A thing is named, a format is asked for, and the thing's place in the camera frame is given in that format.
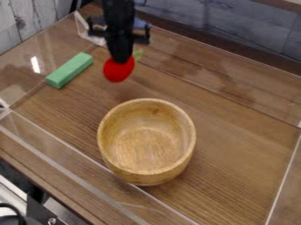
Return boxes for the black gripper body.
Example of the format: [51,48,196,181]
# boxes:
[86,5,152,45]

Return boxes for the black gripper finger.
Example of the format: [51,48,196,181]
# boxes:
[105,33,134,64]

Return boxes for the red plush fruit green stem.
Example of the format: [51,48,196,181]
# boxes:
[103,49,144,83]

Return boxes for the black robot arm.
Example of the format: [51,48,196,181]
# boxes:
[87,0,152,64]

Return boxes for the green rectangular block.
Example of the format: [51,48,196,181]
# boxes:
[45,52,93,89]

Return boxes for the wooden bowl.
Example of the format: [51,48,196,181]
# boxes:
[97,98,197,186]

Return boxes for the clear acrylic enclosure walls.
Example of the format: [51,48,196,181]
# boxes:
[0,18,301,225]

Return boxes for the black bracket with cable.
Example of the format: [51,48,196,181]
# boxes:
[0,193,70,225]

